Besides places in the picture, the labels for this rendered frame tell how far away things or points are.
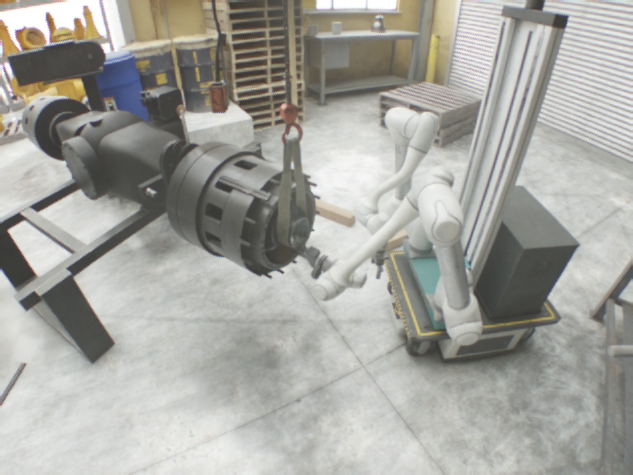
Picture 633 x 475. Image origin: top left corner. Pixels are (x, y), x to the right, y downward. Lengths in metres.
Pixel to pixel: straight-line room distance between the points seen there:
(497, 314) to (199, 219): 1.62
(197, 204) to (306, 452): 1.29
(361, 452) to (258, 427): 0.53
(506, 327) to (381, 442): 0.90
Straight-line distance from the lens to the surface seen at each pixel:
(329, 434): 1.91
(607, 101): 6.09
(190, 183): 1.62
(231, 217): 1.44
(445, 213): 1.14
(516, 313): 2.15
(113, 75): 3.95
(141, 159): 2.10
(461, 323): 1.56
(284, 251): 1.72
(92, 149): 2.46
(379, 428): 1.95
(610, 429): 2.18
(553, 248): 1.86
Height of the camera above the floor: 1.80
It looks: 39 degrees down
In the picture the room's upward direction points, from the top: straight up
